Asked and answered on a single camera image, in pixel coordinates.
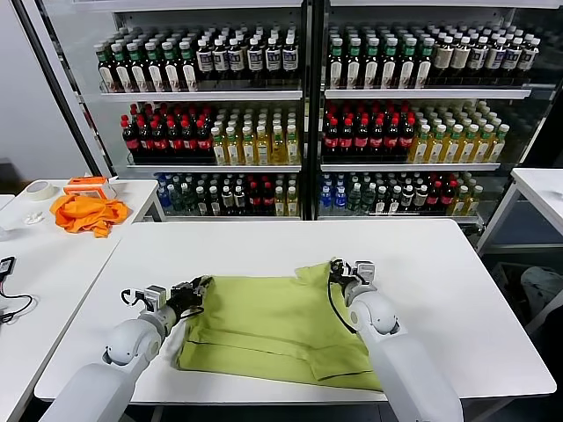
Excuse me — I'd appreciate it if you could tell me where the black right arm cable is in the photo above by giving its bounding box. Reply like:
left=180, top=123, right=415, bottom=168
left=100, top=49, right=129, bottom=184
left=326, top=280, right=360, bottom=334

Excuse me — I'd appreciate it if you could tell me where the dark bottle beige label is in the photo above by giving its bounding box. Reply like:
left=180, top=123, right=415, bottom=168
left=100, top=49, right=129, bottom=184
left=434, top=35, right=455, bottom=83
left=451, top=35, right=472, bottom=83

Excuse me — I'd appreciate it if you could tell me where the beige masking tape roll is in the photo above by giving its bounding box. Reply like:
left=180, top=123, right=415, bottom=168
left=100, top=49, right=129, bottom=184
left=25, top=179, right=56, bottom=202

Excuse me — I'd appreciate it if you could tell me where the orange and white box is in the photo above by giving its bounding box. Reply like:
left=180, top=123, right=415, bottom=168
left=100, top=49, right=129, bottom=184
left=62, top=175, right=119, bottom=201

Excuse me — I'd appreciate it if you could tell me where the light green t-shirt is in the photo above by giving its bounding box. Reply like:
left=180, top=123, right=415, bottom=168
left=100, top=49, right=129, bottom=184
left=175, top=261, right=384, bottom=392

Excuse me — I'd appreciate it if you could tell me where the drinks display cabinet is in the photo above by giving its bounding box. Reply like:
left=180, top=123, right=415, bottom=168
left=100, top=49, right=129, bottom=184
left=314, top=0, right=555, bottom=226
left=99, top=0, right=316, bottom=222

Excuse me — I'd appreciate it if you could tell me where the white side table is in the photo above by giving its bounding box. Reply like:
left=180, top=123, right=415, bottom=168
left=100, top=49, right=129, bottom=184
left=0, top=178, right=167, bottom=422
left=475, top=167, right=563, bottom=257

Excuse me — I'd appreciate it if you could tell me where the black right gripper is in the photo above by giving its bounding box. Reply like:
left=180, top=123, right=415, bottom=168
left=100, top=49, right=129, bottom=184
left=328, top=258, right=358, bottom=294

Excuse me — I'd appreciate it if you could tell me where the dark bottle blue label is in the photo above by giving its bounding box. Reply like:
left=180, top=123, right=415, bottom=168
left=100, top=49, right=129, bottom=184
left=195, top=38, right=215, bottom=81
left=467, top=35, right=489, bottom=83
left=501, top=37, right=524, bottom=83
left=485, top=36, right=507, bottom=83
left=228, top=38, right=246, bottom=81
left=212, top=38, right=230, bottom=81
left=264, top=37, right=282, bottom=81
left=517, top=38, right=541, bottom=83
left=281, top=37, right=300, bottom=81
left=246, top=37, right=265, bottom=81

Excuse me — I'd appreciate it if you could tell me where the black bottle tray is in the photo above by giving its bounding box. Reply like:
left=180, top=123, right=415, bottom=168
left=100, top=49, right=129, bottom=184
left=130, top=149, right=216, bottom=166
left=322, top=149, right=414, bottom=165

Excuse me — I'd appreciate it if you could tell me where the green clear soda bottle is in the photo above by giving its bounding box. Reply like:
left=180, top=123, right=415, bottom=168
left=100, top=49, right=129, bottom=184
left=168, top=183, right=185, bottom=215
left=362, top=182, right=377, bottom=216
left=347, top=183, right=363, bottom=216
left=180, top=182, right=196, bottom=215

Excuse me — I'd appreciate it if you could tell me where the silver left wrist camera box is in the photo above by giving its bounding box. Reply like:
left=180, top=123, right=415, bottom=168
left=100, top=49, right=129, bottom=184
left=143, top=285, right=169, bottom=312

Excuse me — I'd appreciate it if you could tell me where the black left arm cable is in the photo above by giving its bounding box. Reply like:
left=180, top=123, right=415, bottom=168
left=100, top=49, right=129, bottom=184
left=120, top=287, right=146, bottom=309

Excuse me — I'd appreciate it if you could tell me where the black crate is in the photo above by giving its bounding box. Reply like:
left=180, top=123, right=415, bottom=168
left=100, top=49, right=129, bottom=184
left=488, top=261, right=529, bottom=309

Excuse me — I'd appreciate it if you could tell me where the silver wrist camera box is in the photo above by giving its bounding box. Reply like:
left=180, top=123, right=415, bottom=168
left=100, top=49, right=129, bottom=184
left=143, top=285, right=169, bottom=312
left=354, top=260, right=377, bottom=287

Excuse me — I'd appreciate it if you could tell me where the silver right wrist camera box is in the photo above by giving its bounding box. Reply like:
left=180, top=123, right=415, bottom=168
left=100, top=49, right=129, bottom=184
left=354, top=260, right=377, bottom=287

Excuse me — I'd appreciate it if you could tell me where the white metal shelf board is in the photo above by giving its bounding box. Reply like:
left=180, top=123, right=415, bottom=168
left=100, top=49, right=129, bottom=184
left=126, top=164, right=303, bottom=174
left=324, top=87, right=533, bottom=101
left=99, top=90, right=304, bottom=104
left=320, top=163, right=502, bottom=173

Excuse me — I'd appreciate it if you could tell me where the black framed glass door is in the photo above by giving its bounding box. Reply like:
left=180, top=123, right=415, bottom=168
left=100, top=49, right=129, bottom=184
left=12, top=0, right=116, bottom=179

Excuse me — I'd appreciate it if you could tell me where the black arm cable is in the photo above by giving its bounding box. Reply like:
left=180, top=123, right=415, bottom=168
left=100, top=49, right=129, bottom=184
left=326, top=280, right=360, bottom=334
left=120, top=287, right=146, bottom=309

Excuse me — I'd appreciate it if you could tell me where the crumpled orange cloth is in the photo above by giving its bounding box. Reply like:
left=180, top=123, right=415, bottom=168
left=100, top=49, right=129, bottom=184
left=49, top=194, right=132, bottom=239

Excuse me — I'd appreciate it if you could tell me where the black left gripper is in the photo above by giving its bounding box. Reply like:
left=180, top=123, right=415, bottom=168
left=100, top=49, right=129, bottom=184
left=170, top=275, right=216, bottom=317

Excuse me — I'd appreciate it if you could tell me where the dark tea bottle green cap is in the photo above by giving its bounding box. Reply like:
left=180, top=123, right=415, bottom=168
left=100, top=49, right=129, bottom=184
left=381, top=37, right=400, bottom=89
left=416, top=37, right=435, bottom=89
left=110, top=42, right=132, bottom=93
left=363, top=37, right=382, bottom=89
left=346, top=37, right=364, bottom=89
left=96, top=42, right=116, bottom=93
left=144, top=41, right=165, bottom=93
left=161, top=40, right=181, bottom=92
left=127, top=41, right=148, bottom=93
left=398, top=37, right=418, bottom=89
left=328, top=37, right=346, bottom=89
left=179, top=40, right=199, bottom=92

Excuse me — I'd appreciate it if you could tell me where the thin black cable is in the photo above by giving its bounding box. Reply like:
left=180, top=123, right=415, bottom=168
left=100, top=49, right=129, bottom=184
left=0, top=275, right=35, bottom=325

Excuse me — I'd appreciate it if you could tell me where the cola bottle red cap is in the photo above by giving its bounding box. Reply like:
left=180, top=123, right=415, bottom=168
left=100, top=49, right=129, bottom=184
left=260, top=182, right=275, bottom=216
left=427, top=180, right=443, bottom=216
left=150, top=118, right=169, bottom=153
left=136, top=116, right=155, bottom=153
left=399, top=116, right=416, bottom=153
left=384, top=117, right=401, bottom=153
left=166, top=118, right=184, bottom=153
left=195, top=119, right=213, bottom=153
left=324, top=116, right=340, bottom=153
left=441, top=180, right=458, bottom=216
left=246, top=182, right=262, bottom=216
left=121, top=114, right=141, bottom=155
left=180, top=118, right=198, bottom=153
left=355, top=117, right=371, bottom=153
left=339, top=117, right=355, bottom=153
left=369, top=117, right=386, bottom=153

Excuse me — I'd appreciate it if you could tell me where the grey plastic bag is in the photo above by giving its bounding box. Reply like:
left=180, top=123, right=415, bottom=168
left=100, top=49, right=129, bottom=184
left=520, top=266, right=563, bottom=320

